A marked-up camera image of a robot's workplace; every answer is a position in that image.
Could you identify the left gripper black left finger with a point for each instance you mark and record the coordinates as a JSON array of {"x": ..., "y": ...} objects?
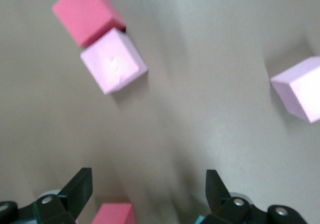
[{"x": 75, "y": 194}]

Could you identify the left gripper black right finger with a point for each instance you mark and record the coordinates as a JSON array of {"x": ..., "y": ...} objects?
[{"x": 217, "y": 196}]

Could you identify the red foam cube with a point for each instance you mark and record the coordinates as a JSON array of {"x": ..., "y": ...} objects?
[
  {"x": 112, "y": 214},
  {"x": 85, "y": 12}
]

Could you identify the blue foam cube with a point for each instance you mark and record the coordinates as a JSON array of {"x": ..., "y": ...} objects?
[{"x": 199, "y": 220}]

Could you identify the dented pink foam cube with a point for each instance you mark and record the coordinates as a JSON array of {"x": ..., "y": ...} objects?
[{"x": 112, "y": 62}]

